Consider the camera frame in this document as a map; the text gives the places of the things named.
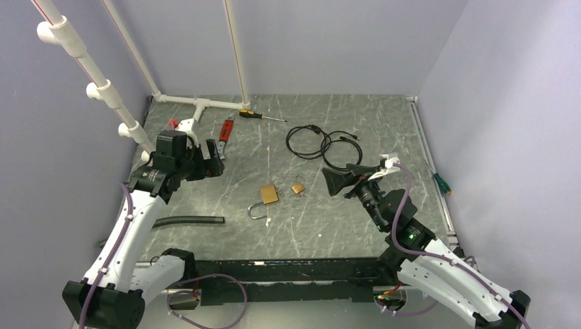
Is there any yellow black screwdriver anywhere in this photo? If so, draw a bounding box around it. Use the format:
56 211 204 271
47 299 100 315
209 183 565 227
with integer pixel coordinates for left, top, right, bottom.
238 109 287 122

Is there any grey adjustable wrench red handle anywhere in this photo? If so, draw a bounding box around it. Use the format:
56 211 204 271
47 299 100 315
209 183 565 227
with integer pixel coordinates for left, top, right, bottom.
217 116 234 160

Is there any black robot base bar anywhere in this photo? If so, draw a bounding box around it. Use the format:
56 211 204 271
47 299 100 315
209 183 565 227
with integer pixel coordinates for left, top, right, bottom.
169 257 399 306

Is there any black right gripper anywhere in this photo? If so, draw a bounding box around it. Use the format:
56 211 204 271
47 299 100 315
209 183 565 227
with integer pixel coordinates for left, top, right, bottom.
321 162 387 230

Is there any large brass padlock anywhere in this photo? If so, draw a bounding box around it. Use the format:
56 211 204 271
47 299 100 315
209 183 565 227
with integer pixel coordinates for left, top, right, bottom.
247 184 279 220

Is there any white PVC pipe frame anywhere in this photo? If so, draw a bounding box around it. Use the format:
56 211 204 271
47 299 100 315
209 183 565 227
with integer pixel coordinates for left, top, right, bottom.
30 0 251 183

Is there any black coiled cable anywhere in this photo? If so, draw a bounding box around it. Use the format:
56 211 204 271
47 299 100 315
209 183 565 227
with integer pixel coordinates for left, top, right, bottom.
285 125 364 173

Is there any black corrugated hose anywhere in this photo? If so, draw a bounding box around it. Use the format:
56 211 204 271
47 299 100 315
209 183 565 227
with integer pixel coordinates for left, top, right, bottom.
151 216 225 230

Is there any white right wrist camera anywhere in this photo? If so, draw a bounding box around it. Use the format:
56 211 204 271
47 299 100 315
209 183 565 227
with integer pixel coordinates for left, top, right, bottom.
367 153 400 181

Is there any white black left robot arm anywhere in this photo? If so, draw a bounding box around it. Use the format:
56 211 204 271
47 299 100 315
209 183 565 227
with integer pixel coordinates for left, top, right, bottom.
62 130 225 328

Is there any green handled screwdriver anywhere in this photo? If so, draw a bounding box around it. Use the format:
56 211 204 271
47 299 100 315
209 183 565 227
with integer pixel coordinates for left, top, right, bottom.
425 158 452 195

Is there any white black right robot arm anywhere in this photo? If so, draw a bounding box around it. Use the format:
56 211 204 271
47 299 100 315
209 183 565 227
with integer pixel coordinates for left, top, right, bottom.
322 160 531 328

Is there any small brass padlock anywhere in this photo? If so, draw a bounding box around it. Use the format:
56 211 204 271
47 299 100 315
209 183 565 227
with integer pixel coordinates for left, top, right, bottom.
291 175 306 195

